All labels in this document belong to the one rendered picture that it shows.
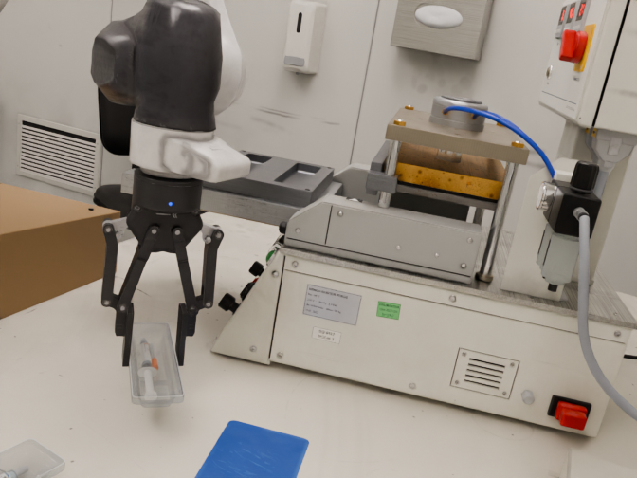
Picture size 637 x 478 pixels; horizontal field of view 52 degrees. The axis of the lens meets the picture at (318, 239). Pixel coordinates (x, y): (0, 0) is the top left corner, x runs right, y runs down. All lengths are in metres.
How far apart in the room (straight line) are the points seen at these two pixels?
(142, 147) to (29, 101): 2.81
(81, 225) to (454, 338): 0.60
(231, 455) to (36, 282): 0.45
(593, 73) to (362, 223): 0.32
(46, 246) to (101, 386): 0.28
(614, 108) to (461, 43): 1.56
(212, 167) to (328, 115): 1.99
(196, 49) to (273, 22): 2.06
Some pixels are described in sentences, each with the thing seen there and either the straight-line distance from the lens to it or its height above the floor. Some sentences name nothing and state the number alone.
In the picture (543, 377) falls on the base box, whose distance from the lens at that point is 0.92.
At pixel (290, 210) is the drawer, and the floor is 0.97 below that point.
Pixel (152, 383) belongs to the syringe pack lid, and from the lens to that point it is 0.78.
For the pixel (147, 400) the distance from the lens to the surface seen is 0.75.
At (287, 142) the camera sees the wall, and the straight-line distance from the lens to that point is 2.72.
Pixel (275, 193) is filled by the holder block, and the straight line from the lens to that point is 0.93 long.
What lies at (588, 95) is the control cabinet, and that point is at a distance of 0.84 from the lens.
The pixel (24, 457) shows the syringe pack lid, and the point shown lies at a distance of 0.73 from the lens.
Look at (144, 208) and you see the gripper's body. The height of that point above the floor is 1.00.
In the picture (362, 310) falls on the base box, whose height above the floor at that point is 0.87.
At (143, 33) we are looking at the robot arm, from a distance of 0.72.
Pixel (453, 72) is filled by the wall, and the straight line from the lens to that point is 2.51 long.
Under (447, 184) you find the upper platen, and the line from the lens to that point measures 0.90.
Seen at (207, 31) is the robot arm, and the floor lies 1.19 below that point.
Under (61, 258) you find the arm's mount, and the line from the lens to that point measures 1.09.
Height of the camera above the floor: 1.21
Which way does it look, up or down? 17 degrees down
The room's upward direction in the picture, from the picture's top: 10 degrees clockwise
